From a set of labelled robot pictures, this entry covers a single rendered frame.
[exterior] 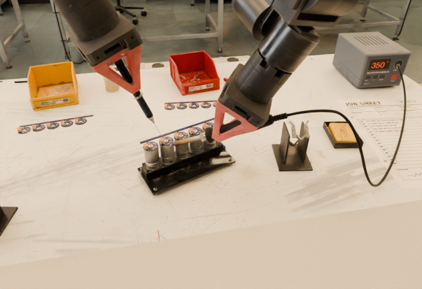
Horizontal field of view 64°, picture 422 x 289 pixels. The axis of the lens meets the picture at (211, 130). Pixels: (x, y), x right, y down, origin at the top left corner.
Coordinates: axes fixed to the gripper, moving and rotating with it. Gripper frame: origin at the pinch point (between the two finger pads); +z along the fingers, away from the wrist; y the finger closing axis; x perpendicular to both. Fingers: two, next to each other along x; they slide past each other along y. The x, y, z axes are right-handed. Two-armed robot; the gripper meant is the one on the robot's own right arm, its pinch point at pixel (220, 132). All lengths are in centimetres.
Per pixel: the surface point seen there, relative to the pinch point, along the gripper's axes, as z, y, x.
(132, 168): 16.6, 0.7, -8.7
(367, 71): -9.5, -40.1, 26.3
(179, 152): 9.5, -1.6, -3.2
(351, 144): -3.3, -14.9, 24.2
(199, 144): 7.7, -4.0, -0.8
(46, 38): 184, -233, -154
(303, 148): -0.5, -8.5, 15.2
